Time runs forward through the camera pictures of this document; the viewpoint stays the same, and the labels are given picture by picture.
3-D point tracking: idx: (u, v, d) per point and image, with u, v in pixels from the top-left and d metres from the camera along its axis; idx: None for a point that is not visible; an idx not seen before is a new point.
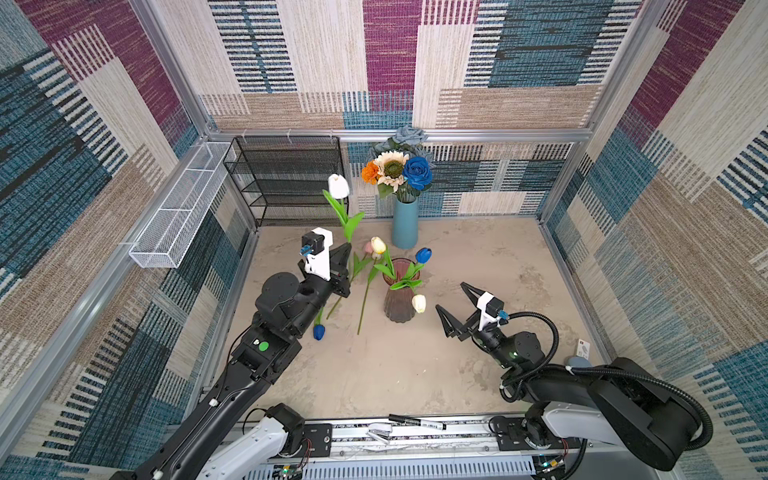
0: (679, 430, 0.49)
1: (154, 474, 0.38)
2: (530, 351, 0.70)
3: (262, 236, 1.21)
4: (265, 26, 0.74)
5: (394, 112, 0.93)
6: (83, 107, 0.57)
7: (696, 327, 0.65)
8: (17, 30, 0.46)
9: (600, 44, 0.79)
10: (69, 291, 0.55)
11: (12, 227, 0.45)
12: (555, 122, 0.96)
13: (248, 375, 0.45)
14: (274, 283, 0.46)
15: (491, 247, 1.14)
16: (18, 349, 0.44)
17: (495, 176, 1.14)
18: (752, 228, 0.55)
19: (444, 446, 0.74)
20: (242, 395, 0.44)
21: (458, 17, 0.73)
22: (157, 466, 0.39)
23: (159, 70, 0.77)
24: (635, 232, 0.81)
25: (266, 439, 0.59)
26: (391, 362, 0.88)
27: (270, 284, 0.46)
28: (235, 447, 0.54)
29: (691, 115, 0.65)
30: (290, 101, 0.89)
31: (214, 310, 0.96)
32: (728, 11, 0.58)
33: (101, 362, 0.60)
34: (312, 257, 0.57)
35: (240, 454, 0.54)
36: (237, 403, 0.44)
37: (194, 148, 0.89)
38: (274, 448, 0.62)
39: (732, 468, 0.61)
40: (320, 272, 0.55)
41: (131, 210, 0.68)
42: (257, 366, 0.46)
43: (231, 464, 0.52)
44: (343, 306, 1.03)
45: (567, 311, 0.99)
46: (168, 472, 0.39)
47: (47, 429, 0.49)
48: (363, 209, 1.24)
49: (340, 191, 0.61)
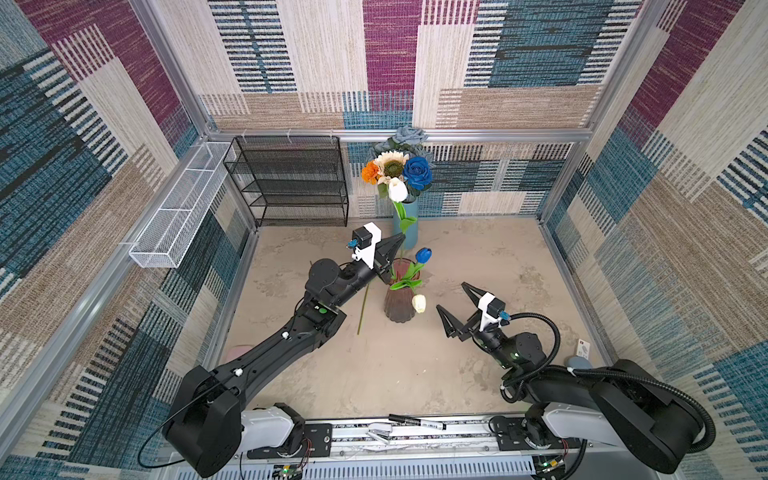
0: (682, 433, 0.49)
1: (237, 370, 0.45)
2: (531, 351, 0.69)
3: (262, 235, 1.21)
4: (265, 26, 0.74)
5: (394, 112, 0.93)
6: (83, 107, 0.57)
7: (696, 327, 0.65)
8: (17, 29, 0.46)
9: (601, 44, 0.79)
10: (68, 291, 0.55)
11: (12, 226, 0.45)
12: (555, 122, 0.96)
13: (310, 326, 0.55)
14: (320, 265, 0.54)
15: (491, 247, 1.14)
16: (18, 349, 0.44)
17: (495, 176, 1.14)
18: (752, 228, 0.55)
19: (444, 447, 0.74)
20: (307, 336, 0.54)
21: (458, 17, 0.73)
22: (237, 366, 0.45)
23: (159, 70, 0.77)
24: (635, 232, 0.81)
25: (279, 421, 0.61)
26: (391, 362, 0.88)
27: (312, 270, 0.54)
28: (262, 413, 0.57)
29: (690, 115, 0.65)
30: (290, 100, 0.89)
31: (214, 310, 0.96)
32: (728, 11, 0.58)
33: (101, 362, 0.60)
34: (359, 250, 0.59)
35: (265, 418, 0.57)
36: (303, 345, 0.54)
37: (194, 148, 0.89)
38: (283, 434, 0.63)
39: (732, 468, 0.61)
40: (366, 261, 0.61)
41: (131, 210, 0.68)
42: (316, 322, 0.56)
43: (257, 421, 0.54)
44: (343, 306, 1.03)
45: (567, 311, 0.99)
46: (247, 372, 0.45)
47: (47, 429, 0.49)
48: (363, 209, 1.24)
49: (399, 194, 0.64)
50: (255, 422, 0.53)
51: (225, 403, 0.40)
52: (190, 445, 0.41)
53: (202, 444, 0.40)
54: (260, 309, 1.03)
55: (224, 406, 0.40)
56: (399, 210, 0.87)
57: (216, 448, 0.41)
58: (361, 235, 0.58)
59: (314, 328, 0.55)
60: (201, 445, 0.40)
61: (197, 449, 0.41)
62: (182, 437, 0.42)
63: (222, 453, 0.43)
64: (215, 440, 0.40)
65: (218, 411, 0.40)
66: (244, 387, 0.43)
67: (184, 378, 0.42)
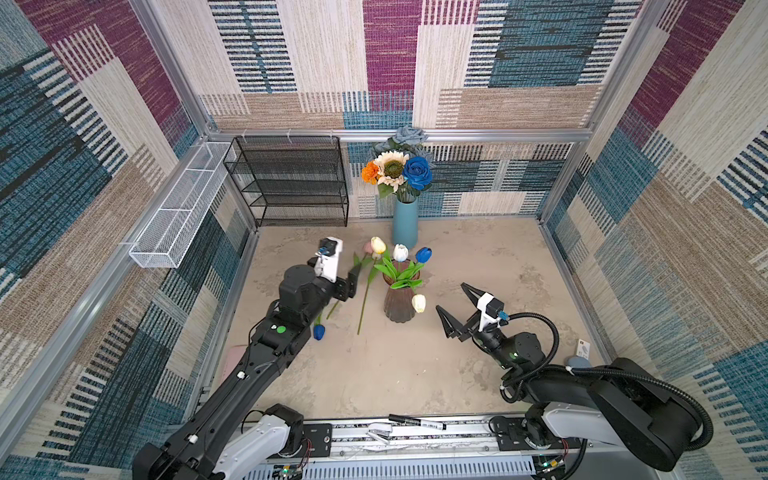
0: (679, 430, 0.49)
1: (191, 437, 0.41)
2: (530, 351, 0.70)
3: (262, 236, 1.21)
4: (265, 26, 0.74)
5: (394, 112, 0.93)
6: (83, 107, 0.57)
7: (696, 327, 0.65)
8: (17, 29, 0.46)
9: (601, 44, 0.79)
10: (69, 291, 0.55)
11: (12, 227, 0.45)
12: (556, 122, 0.96)
13: (269, 354, 0.50)
14: (294, 272, 0.54)
15: (491, 247, 1.14)
16: (18, 350, 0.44)
17: (495, 176, 1.14)
18: (752, 228, 0.55)
19: (444, 446, 0.74)
20: (266, 368, 0.49)
21: (458, 17, 0.73)
22: (191, 431, 0.41)
23: (159, 70, 0.77)
24: (635, 232, 0.81)
25: (270, 433, 0.59)
26: (391, 362, 0.88)
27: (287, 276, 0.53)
28: (244, 437, 0.55)
29: (691, 115, 0.65)
30: (290, 101, 0.89)
31: (214, 310, 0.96)
32: (728, 11, 0.58)
33: (101, 362, 0.60)
34: (326, 257, 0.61)
35: (249, 444, 0.54)
36: (265, 374, 0.49)
37: (194, 148, 0.89)
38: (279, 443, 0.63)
39: (732, 468, 0.61)
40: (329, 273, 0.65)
41: (131, 210, 0.68)
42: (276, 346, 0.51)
43: (242, 453, 0.52)
44: (343, 306, 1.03)
45: (567, 311, 0.99)
46: (203, 435, 0.41)
47: (47, 429, 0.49)
48: (363, 209, 1.24)
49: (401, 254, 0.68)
50: (241, 453, 0.52)
51: (183, 478, 0.37)
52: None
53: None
54: (260, 309, 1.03)
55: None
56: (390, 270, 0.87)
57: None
58: (330, 243, 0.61)
59: (275, 353, 0.50)
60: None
61: None
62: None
63: None
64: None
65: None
66: (203, 454, 0.40)
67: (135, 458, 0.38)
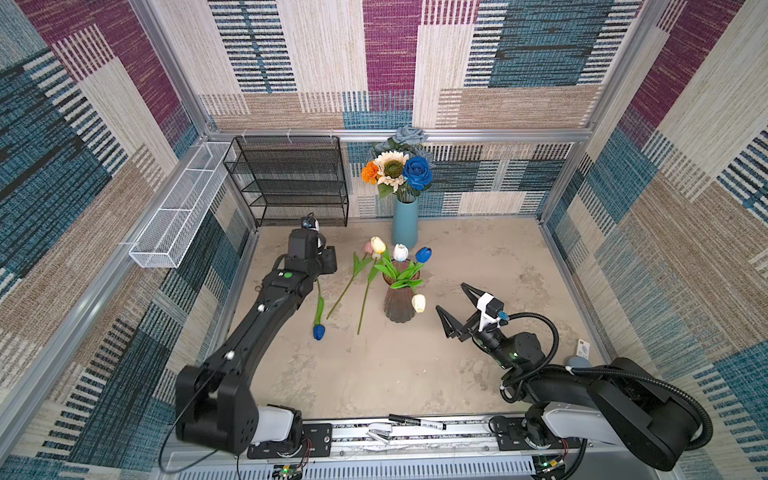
0: (679, 430, 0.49)
1: (229, 353, 0.44)
2: (530, 351, 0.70)
3: (262, 236, 1.21)
4: (265, 26, 0.74)
5: (394, 112, 0.93)
6: (83, 107, 0.57)
7: (696, 327, 0.65)
8: (17, 29, 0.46)
9: (601, 44, 0.79)
10: (68, 291, 0.55)
11: (11, 227, 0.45)
12: (556, 122, 0.96)
13: (282, 290, 0.55)
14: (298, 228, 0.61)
15: (491, 247, 1.14)
16: (18, 350, 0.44)
17: (495, 176, 1.14)
18: (752, 228, 0.55)
19: (444, 446, 0.74)
20: (283, 300, 0.54)
21: (458, 17, 0.73)
22: (227, 351, 0.44)
23: (159, 70, 0.77)
24: (635, 232, 0.81)
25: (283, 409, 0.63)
26: (391, 362, 0.88)
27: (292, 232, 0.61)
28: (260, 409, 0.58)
29: (691, 115, 0.65)
30: (290, 100, 0.89)
31: (214, 310, 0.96)
32: (728, 11, 0.58)
33: (101, 362, 0.60)
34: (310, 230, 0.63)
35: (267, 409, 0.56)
36: (283, 301, 0.54)
37: (194, 148, 0.89)
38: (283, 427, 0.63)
39: (732, 468, 0.61)
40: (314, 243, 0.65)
41: (131, 210, 0.68)
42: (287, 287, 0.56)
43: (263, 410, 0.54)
44: (343, 306, 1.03)
45: (567, 311, 0.99)
46: (238, 353, 0.44)
47: (47, 429, 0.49)
48: (363, 209, 1.24)
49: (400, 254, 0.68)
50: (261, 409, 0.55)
51: (231, 383, 0.40)
52: (214, 435, 0.42)
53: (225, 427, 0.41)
54: None
55: (231, 385, 0.40)
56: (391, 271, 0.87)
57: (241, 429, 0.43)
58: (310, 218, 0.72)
59: (287, 289, 0.55)
60: (224, 428, 0.42)
61: (221, 434, 0.42)
62: (201, 432, 0.42)
63: (250, 426, 0.45)
64: (236, 421, 0.41)
65: (227, 393, 0.40)
66: (243, 365, 0.43)
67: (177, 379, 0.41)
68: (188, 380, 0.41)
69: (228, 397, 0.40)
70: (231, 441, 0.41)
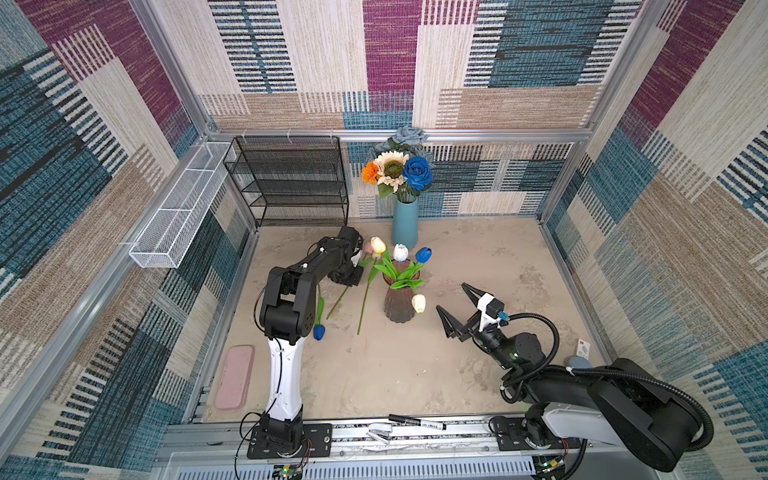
0: (681, 431, 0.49)
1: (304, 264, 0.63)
2: (531, 351, 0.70)
3: (262, 236, 1.21)
4: (265, 27, 0.74)
5: (394, 112, 0.93)
6: (83, 107, 0.57)
7: (696, 327, 0.65)
8: (17, 30, 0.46)
9: (601, 44, 0.79)
10: (69, 291, 0.55)
11: (12, 226, 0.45)
12: (556, 123, 0.96)
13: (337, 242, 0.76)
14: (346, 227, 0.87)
15: (491, 247, 1.14)
16: (18, 350, 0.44)
17: (495, 176, 1.14)
18: (752, 228, 0.55)
19: (444, 446, 0.74)
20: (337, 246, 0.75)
21: (458, 17, 0.73)
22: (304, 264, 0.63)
23: (159, 70, 0.77)
24: (635, 232, 0.81)
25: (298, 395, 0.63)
26: (391, 362, 0.88)
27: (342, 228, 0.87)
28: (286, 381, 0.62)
29: (691, 115, 0.65)
30: (290, 100, 0.89)
31: (214, 310, 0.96)
32: (728, 11, 0.58)
33: (101, 362, 0.60)
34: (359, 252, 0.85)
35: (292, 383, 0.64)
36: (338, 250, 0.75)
37: (194, 148, 0.89)
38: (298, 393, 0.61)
39: (732, 468, 0.61)
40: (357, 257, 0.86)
41: (131, 210, 0.68)
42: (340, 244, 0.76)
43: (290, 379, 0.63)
44: (344, 306, 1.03)
45: (567, 311, 0.99)
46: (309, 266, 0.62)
47: (47, 429, 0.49)
48: (363, 209, 1.24)
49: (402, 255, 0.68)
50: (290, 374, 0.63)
51: (307, 280, 0.58)
52: (287, 319, 0.58)
53: (297, 313, 0.58)
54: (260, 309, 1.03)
55: (307, 280, 0.58)
56: (392, 271, 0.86)
57: (307, 319, 0.59)
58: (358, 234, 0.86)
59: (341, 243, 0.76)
60: (292, 317, 0.58)
61: (293, 319, 0.58)
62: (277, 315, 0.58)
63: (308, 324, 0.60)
64: (303, 312, 0.58)
65: (304, 285, 0.58)
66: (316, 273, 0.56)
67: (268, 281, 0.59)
68: (276, 274, 0.59)
69: (304, 287, 0.58)
70: (299, 326, 0.58)
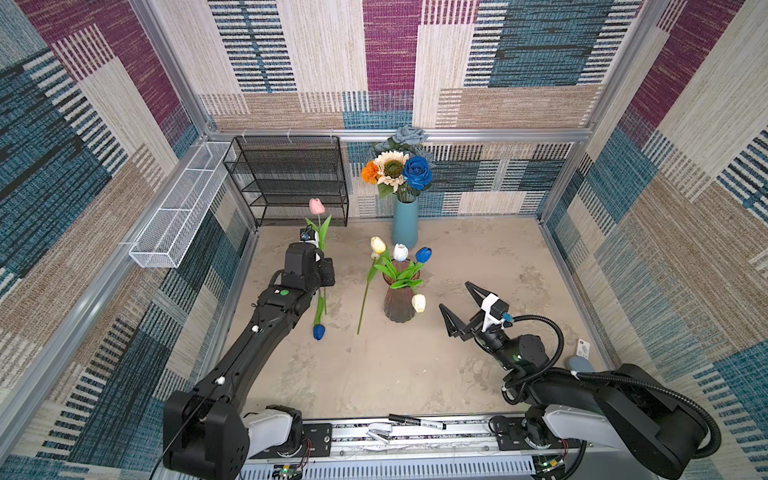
0: (689, 440, 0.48)
1: (219, 379, 0.43)
2: (534, 354, 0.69)
3: (262, 236, 1.21)
4: (265, 27, 0.74)
5: (394, 111, 0.93)
6: (83, 107, 0.57)
7: (696, 327, 0.65)
8: (17, 30, 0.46)
9: (601, 44, 0.79)
10: (69, 291, 0.55)
11: (11, 226, 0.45)
12: (556, 123, 0.96)
13: (277, 310, 0.54)
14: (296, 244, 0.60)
15: (491, 247, 1.14)
16: (18, 349, 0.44)
17: (495, 176, 1.14)
18: (752, 228, 0.55)
19: (444, 446, 0.74)
20: (277, 321, 0.52)
21: (458, 17, 0.73)
22: (218, 375, 0.44)
23: (159, 70, 0.77)
24: (635, 232, 0.81)
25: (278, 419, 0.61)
26: (391, 362, 0.88)
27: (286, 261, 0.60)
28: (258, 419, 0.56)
29: (690, 115, 0.65)
30: (290, 100, 0.89)
31: (214, 310, 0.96)
32: (728, 11, 0.58)
33: (101, 362, 0.60)
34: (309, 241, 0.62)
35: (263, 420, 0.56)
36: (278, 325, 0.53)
37: (194, 148, 0.89)
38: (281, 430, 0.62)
39: (732, 468, 0.61)
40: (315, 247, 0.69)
41: (131, 210, 0.68)
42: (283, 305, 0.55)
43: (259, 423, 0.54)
44: (344, 306, 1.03)
45: (567, 311, 0.99)
46: (229, 377, 0.43)
47: (47, 429, 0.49)
48: (363, 209, 1.24)
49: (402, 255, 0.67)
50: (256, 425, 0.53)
51: (220, 412, 0.39)
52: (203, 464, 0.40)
53: (214, 459, 0.39)
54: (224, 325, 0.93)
55: (220, 414, 0.39)
56: (393, 271, 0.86)
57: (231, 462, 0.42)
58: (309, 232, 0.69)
59: (282, 310, 0.54)
60: (211, 460, 0.39)
61: (209, 464, 0.39)
62: (190, 460, 0.40)
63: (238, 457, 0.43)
64: (223, 454, 0.40)
65: (216, 422, 0.38)
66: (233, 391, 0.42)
67: (167, 406, 0.40)
68: (178, 406, 0.40)
69: (216, 426, 0.38)
70: (220, 474, 0.40)
